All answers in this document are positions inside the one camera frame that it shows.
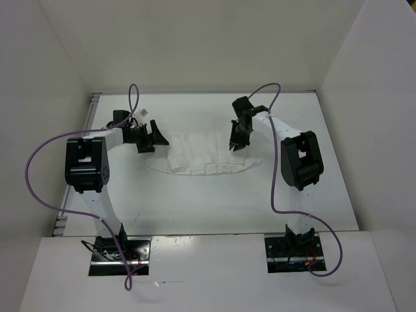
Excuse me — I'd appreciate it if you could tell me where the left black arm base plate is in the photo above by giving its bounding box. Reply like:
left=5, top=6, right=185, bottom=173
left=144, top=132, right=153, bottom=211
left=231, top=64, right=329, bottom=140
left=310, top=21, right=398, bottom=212
left=81, top=237, right=151, bottom=277

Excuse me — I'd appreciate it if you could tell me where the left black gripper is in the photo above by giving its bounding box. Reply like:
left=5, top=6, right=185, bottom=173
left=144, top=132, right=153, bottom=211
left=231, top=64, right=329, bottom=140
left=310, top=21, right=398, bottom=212
left=127, top=120, right=168, bottom=153

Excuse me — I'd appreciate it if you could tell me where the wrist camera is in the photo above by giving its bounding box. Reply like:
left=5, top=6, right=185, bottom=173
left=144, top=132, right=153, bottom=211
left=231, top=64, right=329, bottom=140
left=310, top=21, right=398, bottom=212
left=105, top=109, right=148, bottom=129
left=231, top=96, right=268, bottom=118

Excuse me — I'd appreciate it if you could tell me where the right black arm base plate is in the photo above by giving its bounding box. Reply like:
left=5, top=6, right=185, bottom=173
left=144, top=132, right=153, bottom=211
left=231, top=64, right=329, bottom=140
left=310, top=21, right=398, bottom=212
left=264, top=234, right=326, bottom=274

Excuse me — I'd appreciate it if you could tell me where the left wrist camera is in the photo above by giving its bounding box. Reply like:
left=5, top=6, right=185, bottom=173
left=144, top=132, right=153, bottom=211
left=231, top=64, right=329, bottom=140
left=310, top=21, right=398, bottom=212
left=105, top=109, right=148, bottom=129

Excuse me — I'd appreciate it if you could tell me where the white pleated skirt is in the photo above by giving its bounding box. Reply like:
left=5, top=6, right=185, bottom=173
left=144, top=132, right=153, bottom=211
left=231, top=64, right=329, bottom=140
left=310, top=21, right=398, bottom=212
left=146, top=132, right=261, bottom=176

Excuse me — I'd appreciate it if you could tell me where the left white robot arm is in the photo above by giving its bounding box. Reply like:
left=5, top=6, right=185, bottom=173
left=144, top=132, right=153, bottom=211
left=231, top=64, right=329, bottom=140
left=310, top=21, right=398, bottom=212
left=65, top=120, right=169, bottom=260

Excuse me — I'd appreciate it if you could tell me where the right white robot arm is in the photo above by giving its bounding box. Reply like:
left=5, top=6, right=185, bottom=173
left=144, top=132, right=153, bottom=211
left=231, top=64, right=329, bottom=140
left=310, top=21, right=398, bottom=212
left=229, top=110, right=324, bottom=255

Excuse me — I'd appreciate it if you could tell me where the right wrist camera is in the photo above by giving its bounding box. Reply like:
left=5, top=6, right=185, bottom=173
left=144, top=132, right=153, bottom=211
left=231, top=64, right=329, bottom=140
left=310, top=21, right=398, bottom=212
left=231, top=96, right=268, bottom=118

